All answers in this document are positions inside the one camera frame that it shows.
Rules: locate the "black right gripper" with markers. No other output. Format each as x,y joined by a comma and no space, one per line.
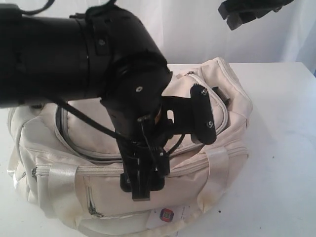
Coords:
239,12

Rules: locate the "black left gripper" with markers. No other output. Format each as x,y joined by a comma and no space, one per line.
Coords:
148,129

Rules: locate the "cream white duffel bag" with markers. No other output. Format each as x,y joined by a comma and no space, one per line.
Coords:
71,171

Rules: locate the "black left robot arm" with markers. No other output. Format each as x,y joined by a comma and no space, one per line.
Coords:
104,68

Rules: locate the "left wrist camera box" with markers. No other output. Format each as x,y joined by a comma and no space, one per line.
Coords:
203,121

